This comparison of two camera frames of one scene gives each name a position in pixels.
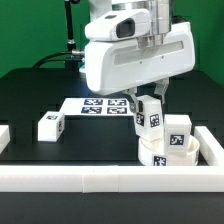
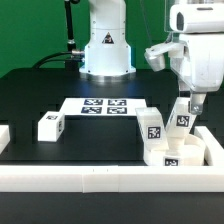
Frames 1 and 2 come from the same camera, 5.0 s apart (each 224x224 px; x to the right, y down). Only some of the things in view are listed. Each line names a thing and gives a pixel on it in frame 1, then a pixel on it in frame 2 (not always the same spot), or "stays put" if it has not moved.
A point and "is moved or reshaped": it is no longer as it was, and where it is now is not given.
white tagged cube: [51, 126] stays put
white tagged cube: [149, 121] is moved or reshaped
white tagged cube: [177, 133] is moved or reshaped
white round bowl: [151, 153] is moved or reshaped
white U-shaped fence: [119, 178] stays put
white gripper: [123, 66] -> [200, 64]
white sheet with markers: [98, 107] stays put
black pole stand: [72, 63] stays put
